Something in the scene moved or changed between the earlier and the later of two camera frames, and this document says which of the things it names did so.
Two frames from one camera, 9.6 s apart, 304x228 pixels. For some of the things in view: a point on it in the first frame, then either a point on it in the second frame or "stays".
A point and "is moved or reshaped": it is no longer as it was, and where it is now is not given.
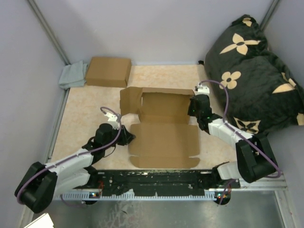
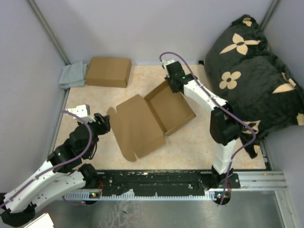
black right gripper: x=192 y=103 → x=168 y=79
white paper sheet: x=43 y=221 stays
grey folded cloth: x=73 y=75 stays
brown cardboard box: x=165 y=138 is moved or reshaped
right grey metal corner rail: x=269 y=13 stays
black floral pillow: x=263 y=96 stays
